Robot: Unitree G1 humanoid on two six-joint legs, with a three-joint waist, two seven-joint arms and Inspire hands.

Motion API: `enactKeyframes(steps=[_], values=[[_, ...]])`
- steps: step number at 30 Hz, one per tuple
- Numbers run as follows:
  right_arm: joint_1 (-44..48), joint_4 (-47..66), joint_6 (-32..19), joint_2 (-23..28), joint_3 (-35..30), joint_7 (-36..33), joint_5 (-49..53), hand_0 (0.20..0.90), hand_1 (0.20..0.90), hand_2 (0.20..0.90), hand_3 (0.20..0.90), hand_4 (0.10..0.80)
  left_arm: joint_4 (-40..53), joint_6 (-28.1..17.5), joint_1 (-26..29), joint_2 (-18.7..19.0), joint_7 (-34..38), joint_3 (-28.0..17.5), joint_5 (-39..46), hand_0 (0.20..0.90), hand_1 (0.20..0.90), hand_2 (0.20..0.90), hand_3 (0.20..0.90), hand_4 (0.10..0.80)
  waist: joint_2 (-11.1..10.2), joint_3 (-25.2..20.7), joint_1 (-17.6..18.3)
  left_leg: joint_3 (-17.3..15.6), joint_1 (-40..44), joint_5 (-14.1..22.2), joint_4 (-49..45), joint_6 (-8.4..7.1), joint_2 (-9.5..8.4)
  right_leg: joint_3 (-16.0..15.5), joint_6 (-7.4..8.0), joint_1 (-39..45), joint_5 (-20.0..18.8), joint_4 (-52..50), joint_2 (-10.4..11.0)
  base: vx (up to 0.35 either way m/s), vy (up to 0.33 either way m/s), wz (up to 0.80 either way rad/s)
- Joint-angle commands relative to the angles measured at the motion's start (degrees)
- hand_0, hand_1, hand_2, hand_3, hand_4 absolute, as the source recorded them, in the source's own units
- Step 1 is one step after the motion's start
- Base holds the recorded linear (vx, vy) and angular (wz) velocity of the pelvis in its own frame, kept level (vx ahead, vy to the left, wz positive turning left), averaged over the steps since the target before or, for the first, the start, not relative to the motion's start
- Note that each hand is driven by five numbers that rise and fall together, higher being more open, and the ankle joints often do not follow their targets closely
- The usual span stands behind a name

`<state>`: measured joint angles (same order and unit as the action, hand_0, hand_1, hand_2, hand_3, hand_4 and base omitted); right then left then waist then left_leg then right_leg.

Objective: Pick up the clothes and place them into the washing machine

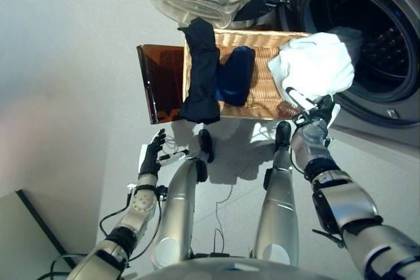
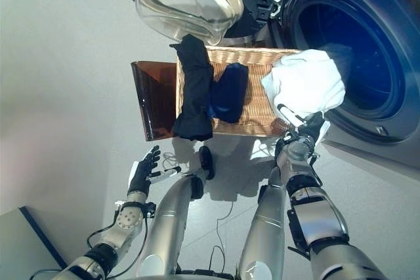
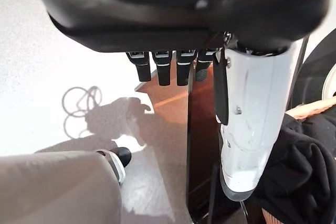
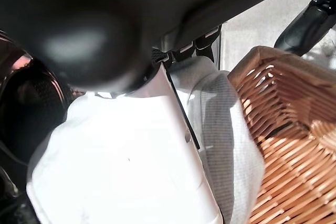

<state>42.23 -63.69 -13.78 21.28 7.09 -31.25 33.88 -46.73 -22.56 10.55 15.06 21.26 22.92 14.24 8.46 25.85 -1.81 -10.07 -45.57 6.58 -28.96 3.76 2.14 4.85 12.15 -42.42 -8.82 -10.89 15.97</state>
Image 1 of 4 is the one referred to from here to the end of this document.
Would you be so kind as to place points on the amber acrylic stand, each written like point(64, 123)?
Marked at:
point(164, 80)

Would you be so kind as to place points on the robot leg silver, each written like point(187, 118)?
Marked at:
point(177, 208)
point(279, 208)

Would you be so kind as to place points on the white garment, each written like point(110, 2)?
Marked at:
point(315, 63)

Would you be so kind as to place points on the robot left foot black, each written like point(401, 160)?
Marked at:
point(206, 144)

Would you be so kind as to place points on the robot torso grey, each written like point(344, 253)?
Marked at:
point(243, 270)

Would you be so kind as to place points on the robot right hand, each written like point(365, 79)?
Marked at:
point(320, 112)

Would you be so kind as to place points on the wicker laundry basket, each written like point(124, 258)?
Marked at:
point(265, 96)

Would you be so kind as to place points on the grey washing machine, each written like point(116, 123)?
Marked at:
point(393, 103)

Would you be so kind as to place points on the robot right arm silver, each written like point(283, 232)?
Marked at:
point(344, 201)

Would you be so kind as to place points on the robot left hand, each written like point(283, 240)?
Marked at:
point(151, 158)

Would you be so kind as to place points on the dark edged grey panel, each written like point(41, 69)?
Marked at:
point(29, 237)

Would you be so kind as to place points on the robot left arm silver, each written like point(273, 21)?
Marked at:
point(138, 208)

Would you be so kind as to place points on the long black garment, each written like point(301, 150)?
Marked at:
point(201, 73)

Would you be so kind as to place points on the robot left leg silver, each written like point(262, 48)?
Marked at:
point(177, 208)

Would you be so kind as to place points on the robot right leg silver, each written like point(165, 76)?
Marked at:
point(279, 208)

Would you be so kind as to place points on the blue garment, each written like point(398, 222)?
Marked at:
point(236, 76)

